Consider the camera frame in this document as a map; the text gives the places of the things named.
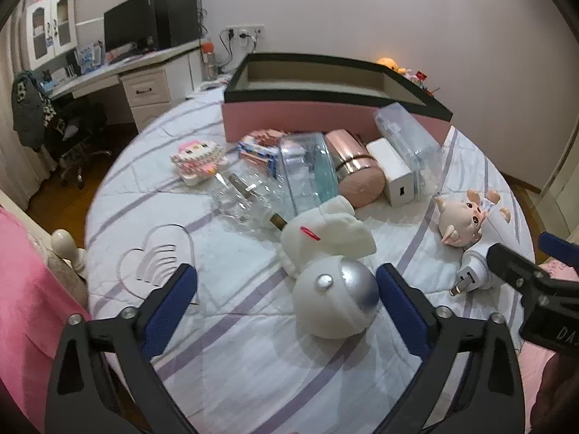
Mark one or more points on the rose gold metal canister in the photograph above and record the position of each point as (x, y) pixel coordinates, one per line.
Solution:
(361, 180)

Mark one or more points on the pink pastel brick model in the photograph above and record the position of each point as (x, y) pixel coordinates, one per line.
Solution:
(260, 148)

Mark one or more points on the striped white bed cover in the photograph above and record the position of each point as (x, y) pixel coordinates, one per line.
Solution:
(238, 362)

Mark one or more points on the white plug night light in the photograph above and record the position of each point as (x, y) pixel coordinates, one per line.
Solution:
(474, 272)

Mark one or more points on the pig doll figurine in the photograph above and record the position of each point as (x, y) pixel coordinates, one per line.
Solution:
(463, 224)

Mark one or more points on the clear acrylic heart plate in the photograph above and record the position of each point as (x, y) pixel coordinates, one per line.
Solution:
(149, 266)

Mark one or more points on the black office chair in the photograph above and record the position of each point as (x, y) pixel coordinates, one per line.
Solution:
(75, 136)

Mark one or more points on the clear glass bottle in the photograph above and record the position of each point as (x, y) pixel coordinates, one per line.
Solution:
(250, 202)

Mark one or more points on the pink black storage box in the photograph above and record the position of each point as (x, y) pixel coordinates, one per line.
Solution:
(318, 93)

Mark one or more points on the clear plastic rectangular box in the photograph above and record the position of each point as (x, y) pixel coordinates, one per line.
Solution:
(419, 149)

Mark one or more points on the black computer tower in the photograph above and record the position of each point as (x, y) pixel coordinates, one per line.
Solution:
(176, 22)

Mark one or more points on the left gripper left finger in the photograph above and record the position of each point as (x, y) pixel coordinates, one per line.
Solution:
(81, 397)

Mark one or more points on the orange-lid water bottle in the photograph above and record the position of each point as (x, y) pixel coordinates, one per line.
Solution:
(209, 61)

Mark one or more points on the black computer monitor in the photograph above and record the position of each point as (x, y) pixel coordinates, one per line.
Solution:
(133, 21)

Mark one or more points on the white glass-door cabinet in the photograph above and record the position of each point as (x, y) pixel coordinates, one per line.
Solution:
(50, 30)

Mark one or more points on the pink blanket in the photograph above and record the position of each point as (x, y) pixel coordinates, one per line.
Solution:
(38, 294)

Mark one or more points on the white charger box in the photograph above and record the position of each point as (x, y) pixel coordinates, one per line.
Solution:
(399, 188)

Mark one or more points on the orange octopus plush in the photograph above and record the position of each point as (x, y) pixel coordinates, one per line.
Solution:
(391, 64)

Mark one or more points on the wall power outlet strip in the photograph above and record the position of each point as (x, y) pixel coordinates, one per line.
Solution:
(256, 31)

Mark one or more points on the beige curtain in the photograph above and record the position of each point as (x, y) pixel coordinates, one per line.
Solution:
(22, 170)

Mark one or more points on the black white jacket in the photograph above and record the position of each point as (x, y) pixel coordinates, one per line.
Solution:
(34, 118)

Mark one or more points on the pink cat brick model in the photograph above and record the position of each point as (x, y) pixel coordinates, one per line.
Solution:
(199, 160)

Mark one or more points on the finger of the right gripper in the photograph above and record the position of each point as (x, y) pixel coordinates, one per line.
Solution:
(519, 273)
(559, 249)

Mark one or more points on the white desk with drawers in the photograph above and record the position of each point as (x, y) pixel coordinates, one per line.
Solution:
(153, 83)

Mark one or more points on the clear case teal lid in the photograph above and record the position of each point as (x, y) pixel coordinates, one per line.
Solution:
(308, 171)

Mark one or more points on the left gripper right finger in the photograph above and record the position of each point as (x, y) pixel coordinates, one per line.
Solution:
(489, 395)

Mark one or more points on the white bedpost knob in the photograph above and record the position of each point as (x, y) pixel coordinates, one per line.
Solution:
(65, 247)

